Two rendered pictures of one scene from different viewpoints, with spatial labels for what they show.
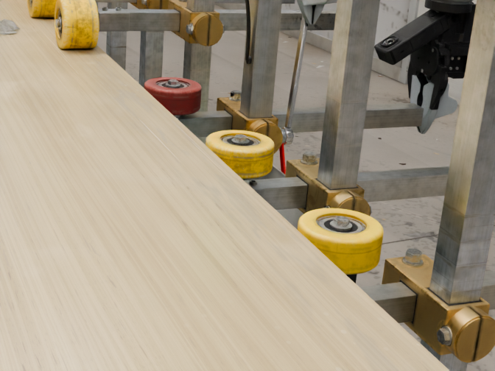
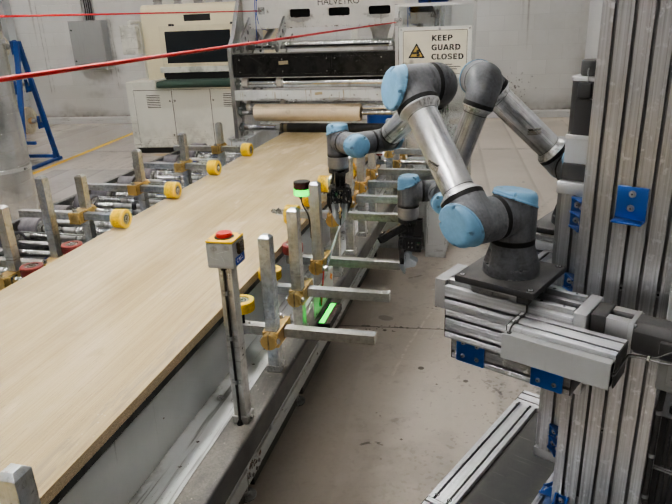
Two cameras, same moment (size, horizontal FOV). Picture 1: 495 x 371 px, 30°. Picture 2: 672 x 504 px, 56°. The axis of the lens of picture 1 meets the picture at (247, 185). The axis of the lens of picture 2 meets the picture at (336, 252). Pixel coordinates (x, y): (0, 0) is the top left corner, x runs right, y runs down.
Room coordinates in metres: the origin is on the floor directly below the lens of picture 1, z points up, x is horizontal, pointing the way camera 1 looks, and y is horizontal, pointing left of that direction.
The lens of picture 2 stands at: (-0.37, -1.43, 1.71)
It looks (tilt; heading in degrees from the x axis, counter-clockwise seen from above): 21 degrees down; 40
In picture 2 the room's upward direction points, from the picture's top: 2 degrees counter-clockwise
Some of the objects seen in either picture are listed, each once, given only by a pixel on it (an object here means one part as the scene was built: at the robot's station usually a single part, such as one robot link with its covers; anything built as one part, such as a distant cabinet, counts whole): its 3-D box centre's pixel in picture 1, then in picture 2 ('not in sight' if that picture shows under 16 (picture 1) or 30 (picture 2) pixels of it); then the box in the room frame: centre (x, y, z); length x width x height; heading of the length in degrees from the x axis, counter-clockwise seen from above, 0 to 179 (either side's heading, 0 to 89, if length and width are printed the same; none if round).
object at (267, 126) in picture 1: (246, 126); (319, 262); (1.28, 0.01, 0.85); 0.13 x 0.06 x 0.05; 24
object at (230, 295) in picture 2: not in sight; (235, 345); (0.57, -0.32, 0.93); 0.05 x 0.04 x 0.45; 24
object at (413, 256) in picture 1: (413, 256); not in sight; (0.87, -0.18, 0.84); 0.02 x 0.02 x 0.01
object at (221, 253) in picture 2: not in sight; (225, 251); (0.57, -0.31, 1.18); 0.07 x 0.07 x 0.08; 24
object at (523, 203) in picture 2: not in sight; (512, 212); (1.15, -0.79, 1.21); 0.13 x 0.12 x 0.14; 157
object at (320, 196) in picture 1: (325, 196); (300, 292); (1.05, -0.10, 0.84); 0.13 x 0.06 x 0.05; 24
